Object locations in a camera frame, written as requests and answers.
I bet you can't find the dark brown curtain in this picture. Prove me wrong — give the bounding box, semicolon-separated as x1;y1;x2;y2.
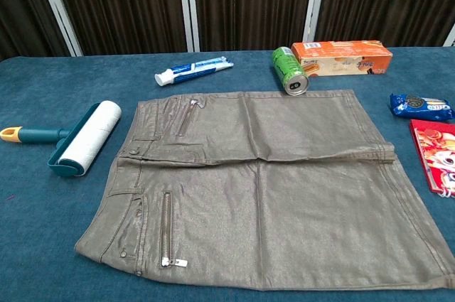
0;0;455;62

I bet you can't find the teal lint roller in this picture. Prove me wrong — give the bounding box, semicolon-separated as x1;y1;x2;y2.
0;100;122;178

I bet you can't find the blue cookie packet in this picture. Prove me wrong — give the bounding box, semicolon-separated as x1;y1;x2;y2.
387;92;455;121

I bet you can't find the blue white toothpaste tube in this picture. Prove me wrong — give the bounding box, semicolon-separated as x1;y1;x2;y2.
154;55;235;87

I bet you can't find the orange cardboard box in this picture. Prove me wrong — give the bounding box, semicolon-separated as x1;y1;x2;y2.
291;40;394;77

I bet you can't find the white partition frame post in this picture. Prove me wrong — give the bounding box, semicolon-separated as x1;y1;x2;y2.
442;24;455;48
176;0;200;53
31;0;84;58
302;0;329;49

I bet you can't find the grey shiny skirt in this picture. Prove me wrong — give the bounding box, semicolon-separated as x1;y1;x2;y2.
74;89;455;291

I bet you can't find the red spiral notebook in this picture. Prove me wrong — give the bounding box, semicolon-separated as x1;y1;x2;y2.
409;119;455;198

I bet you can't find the green drink can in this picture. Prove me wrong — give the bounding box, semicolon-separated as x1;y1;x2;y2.
272;46;310;97

